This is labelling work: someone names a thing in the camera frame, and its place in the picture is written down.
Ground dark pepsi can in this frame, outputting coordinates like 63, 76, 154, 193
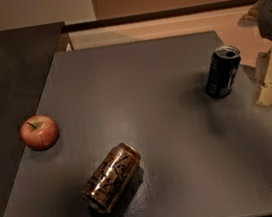
206, 45, 241, 99

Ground red apple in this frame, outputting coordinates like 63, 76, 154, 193
19, 115, 59, 150

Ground orange lacroix can lying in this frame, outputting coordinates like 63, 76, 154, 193
82, 143, 141, 214

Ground dark side counter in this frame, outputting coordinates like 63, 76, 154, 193
0, 22, 64, 217

